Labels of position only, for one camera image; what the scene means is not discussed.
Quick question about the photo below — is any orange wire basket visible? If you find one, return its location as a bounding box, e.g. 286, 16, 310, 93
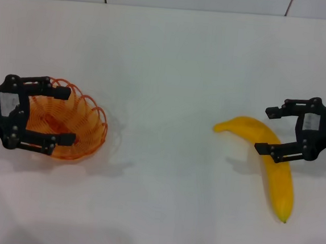
22, 75, 113, 167

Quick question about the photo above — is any yellow banana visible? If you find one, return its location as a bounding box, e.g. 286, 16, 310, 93
205, 112, 302, 225

